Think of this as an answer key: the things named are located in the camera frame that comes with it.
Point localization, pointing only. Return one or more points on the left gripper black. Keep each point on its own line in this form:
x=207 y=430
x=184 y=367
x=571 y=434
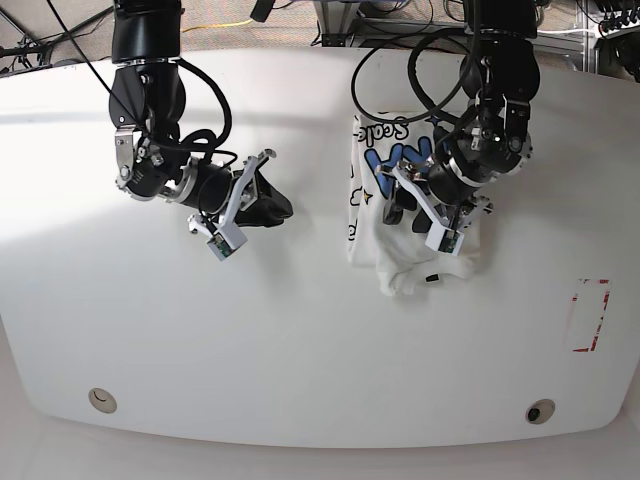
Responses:
x=451 y=182

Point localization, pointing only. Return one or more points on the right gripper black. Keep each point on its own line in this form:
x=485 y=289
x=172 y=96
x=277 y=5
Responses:
x=210 y=185

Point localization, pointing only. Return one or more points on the white printed T-shirt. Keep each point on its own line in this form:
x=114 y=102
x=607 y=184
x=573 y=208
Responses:
x=387 y=229

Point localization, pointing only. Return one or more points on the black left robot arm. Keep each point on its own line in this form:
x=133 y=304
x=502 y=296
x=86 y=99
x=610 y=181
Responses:
x=500 y=76

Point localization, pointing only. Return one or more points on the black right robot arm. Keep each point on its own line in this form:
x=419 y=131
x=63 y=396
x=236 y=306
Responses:
x=147 y=101

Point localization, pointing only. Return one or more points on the red tape rectangle marking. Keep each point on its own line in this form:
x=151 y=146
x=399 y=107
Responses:
x=588 y=308

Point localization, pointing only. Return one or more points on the right table grommet hole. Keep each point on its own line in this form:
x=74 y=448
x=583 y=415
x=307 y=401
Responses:
x=540 y=411

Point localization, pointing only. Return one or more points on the table grommet hole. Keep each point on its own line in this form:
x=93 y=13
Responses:
x=102 y=400
x=540 y=411

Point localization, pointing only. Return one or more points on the left table grommet hole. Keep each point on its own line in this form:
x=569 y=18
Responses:
x=102 y=400

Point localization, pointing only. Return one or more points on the white power strip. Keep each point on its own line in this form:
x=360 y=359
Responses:
x=618 y=23

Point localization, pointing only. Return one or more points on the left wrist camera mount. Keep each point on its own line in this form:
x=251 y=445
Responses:
x=440 y=215

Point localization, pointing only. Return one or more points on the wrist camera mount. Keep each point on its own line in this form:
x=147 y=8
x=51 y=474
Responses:
x=224 y=236
x=440 y=215

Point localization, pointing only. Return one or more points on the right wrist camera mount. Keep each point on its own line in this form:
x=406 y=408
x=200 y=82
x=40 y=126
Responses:
x=224 y=236

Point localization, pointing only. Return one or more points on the aluminium frame stand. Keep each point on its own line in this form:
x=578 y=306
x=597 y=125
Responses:
x=335 y=19

